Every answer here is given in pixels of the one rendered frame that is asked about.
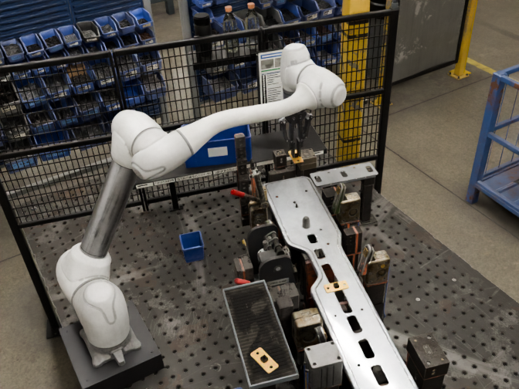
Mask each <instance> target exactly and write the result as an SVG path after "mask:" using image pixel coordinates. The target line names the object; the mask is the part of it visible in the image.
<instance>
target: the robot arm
mask: <svg viewBox="0 0 519 389"><path fill-rule="evenodd" d="M280 78H281V82H282V84H283V100H281V101H277V102H273V103H265V104H260V105H254V106H249V107H240V108H235V109H230V110H224V111H221V112H218V113H214V114H212V115H210V116H207V117H205V118H202V119H201V120H198V121H195V122H194V123H190V124H189V125H187V126H184V127H181V128H178V129H177V130H174V131H172V132H171V133H169V134H167V133H166V132H164V131H163V130H162V129H161V127H160V126H159V125H158V124H157V123H156V122H155V121H154V120H153V119H151V118H150V117H149V116H148V115H147V114H145V113H142V112H138V111H136V110H123V111H121V112H119V113H118V114H117V115H116V116H115V117H114V119H113V121H112V125H111V133H112V143H111V157H112V159H113V160H112V162H111V164H110V168H109V170H108V172H107V176H106V178H105V181H104V183H103V187H102V188H101V191H100V194H99V197H98V199H97V203H96V205H95V207H94V210H93V213H92V215H91V218H90V221H89V224H88V226H87V228H86V232H85V234H84V237H83V240H82V242H81V243H78V244H76V245H74V246H73V247H72V248H71V249H70V250H68V251H66V252H64V253H63V254H62V255H61V256H60V258H59V260H58V262H57V265H56V278H57V280H58V283H59V285H60V287H61V289H62V291H63V293H64V294H65V296H66V298H67V299H68V300H69V302H70V303H71V304H72V306H73V308H74V309H75V311H76V314H77V316H78V318H79V320H80V322H81V324H82V326H83V329H82V330H81V331H80V336H81V337H82V338H83V339H84V341H85V343H86V346H87V348H88V350H89V352H90V355H91V357H92V363H93V366H94V367H95V368H98V367H101V366H102V365H103V364H105V363H106V362H108V361H111V360H113V359H115V360H116V362H117V363H118V365H119V366H122V365H124V364H125V360H124V355H125V354H126V353H130V352H131V351H135V350H140V349H141V342H140V341H139V340H138V339H137V338H136V336H135V335H134V332H133V330H132V329H131V326H130V324H129V316H128V311H127V304H126V302H125V298H124V295H123V293H122V292H121V291H120V289H119V288H118V287H117V286H116V285H114V284H113V283H112V282H110V281H109V278H110V264H111V257H110V254H109V252H108V250H109V248H110V244H111V242H112V240H113V238H114V235H115V232H116V230H117V227H118V225H119V223H120V220H121V217H122V215H123V213H124V209H125V207H126V205H127V202H128V199H129V197H130V195H131V192H132V190H133V187H134V184H135V182H136V180H137V176H138V177H139V178H140V179H142V180H151V179H154V178H159V177H161V176H163V175H165V174H167V173H169V172H171V171H173V170H174V169H175V168H177V167H179V166H180V165H182V164H184V163H185V162H186V161H187V160H188V159H189V158H190V157H191V156H193V155H194V154H195V153H196V152H197V151H198V150H199V149H200V148H201V147H202V146H203V145H204V144H205V143H206V142H207V141H209V140H210V139H211V138H212V137H214V136H215V135H216V134H217V133H219V132H221V131H223V130H227V129H229V128H232V127H238V126H242V125H247V124H251V123H259V122H263V121H267V120H274V119H278V118H279V119H278V121H279V122H280V124H281V128H282V131H283V138H284V140H285V141H286V142H289V148H290V149H291V155H292V157H293V158H295V141H294V140H293V132H294V127H295V124H296V123H297V129H298V137H299V138H298V137H297V153H298V156H299V157H301V149H300V148H301V147H303V142H304V139H307V138H308V133H309V129H310V122H311V120H312V119H313V115H312V114H311V113H307V111H306V109H309V110H316V109H318V108H325V107H326V108H335V107H339V106H340V105H341V104H342V103H343V102H344V100H345V98H346V94H347V92H346V88H345V85H344V83H343V81H342V80H341V79H340V78H339V77H338V76H336V75H335V74H334V73H332V72H331V71H329V70H327V69H325V68H323V67H320V66H317V65H316V64H314V62H313V61H312V59H310V53H309V52H308V50H307V47H306V46H305V45H304V44H300V43H292V44H289V45H287V46H286V47H284V48H283V51H282V55H281V60H280ZM281 117H282V118H281ZM305 117H306V120H305V124H304V132H303V128H302V126H303V124H302V121H303V120H304V118H305ZM285 120H287V121H288V122H289V136H287V129H286V126H285V123H286V121H285Z"/></svg>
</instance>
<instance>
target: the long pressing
mask: <svg viewBox="0 0 519 389"><path fill-rule="evenodd" d="M263 186H265V187H266V190H267V202H268V204H269V207H270V210H271V212H272V214H273V217H274V219H275V221H276V224H277V226H278V228H279V230H280V233H281V235H282V237H283V240H284V242H285V244H286V246H287V247H289V248H291V249H294V250H297V251H299V252H302V253H304V254H306V255H307V256H308V259H309V260H310V263H311V265H312V266H313V268H314V271H315V273H316V275H317V280H316V281H315V283H314V284H313V285H312V287H311V289H310V295H311V297H312V299H313V301H314V304H315V306H316V308H317V309H318V311H319V313H320V315H321V318H322V320H323V324H324V327H325V329H326V331H327V334H328V336H329V337H330V340H331V341H332V340H333V341H335V342H336V344H337V346H338V349H339V350H340V353H341V356H342V357H343V369H344V372H345V374H346V377H347V379H348V381H349V384H350V385H351V389H419V388H418V386H417V384H416V383H415V381H414V379H413V377H412V375H411V374H410V372H409V369H408V368H407V366H406V365H405V362H404V360H403V359H402V357H401V355H400V353H399V351H398V349H397V347H396V346H395V344H394V342H393V340H392V338H391V337H390V335H389V333H388V331H387V330H386V328H385V325H384V323H383V322H382V320H381V318H380V316H379V315H378V312H377V311H376V309H375V307H374V305H373V303H372V302H371V300H370V298H369V296H368V294H367V293H366V291H365V288H364V287H363V285H362V284H361V281H360V279H359V278H358V276H357V274H356V272H355V270H354V268H353V267H352V265H351V263H350V261H349V259H348V257H347V256H346V254H345V252H344V250H343V248H342V246H341V237H342V235H341V231H340V230H339V228H338V226H337V224H336V223H335V221H334V219H333V217H332V216H331V213H330V212H329V210H328V209H327V206H326V204H325V203H324V201H323V199H322V197H321V196H320V194H319V192H318V190H317V189H316V187H315V185H314V183H313V182H312V180H311V179H310V178H309V177H305V176H301V177H296V178H289V179H285V180H281V181H273V182H269V183H265V184H263ZM276 196H278V198H276ZM294 201H295V202H296V203H297V205H298V208H296V203H293V202H294ZM304 216H308V217H309V218H310V227H309V228H303V227H302V220H303V217H304ZM320 229H322V230H320ZM308 235H314V236H315V237H316V239H317V242H316V243H310V241H309V239H308V237H307V236H308ZM327 243H329V245H327ZM317 249H321V250H322V251H323V253H324V255H325V258H324V259H318V258H317V256H316V254H315V252H314V250H317ZM327 264H328V265H329V266H330V267H331V269H332V271H333V273H334V275H335V277H336V279H337V281H338V282H340V281H343V280H345V281H346V282H347V284H348V286H349V288H348V289H343V290H339V291H342V292H343V293H344V295H345V297H346V299H347V301H348V303H349V305H350V307H351V310H352V312H351V313H344V311H343V309H342V308H341V305H340V303H339V302H338V299H337V297H336V296H335V294H334V293H335V292H337V291H335V292H332V293H326V291H325V289H324V285H326V284H329V281H328V279H327V277H326V275H325V273H324V270H323V269H322V265H327ZM361 309H363V310H361ZM335 315H336V316H335ZM349 316H355V318H356V320H357V321H358V324H359V326H360V327H361V330H362V331H361V332H360V333H354V332H353V330H352V328H351V326H350V324H349V322H348V320H347V318H348V317H349ZM361 340H367V341H368V344H369V346H370V348H371V350H372V352H373V354H374V355H375V356H374V357H373V358H366V357H365V355H364V353H363V351H362V349H361V347H360V345H359V343H358V342H359V341H361ZM358 364H360V367H358ZM374 366H380V368H381V369H382V372H383V374H384V375H385V378H386V380H387V381H388V385H385V386H380V385H379V384H378V382H377V380H376V378H375V375H374V374H373V372H372V370H371V368H372V367H374Z"/></svg>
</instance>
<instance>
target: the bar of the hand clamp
mask: <svg viewBox="0 0 519 389"><path fill-rule="evenodd" d="M252 172H253V173H252V174H251V175H250V176H249V177H250V178H254V181H255V183H256V189H257V192H258V195H259V198H260V201H261V203H260V204H262V203H263V202H265V201H266V197H265V194H264V190H263V185H262V181H261V178H260V176H261V174H263V175H264V176H266V170H265V169H262V172H260V171H259V172H258V170H257V169H255V170H252Z"/></svg>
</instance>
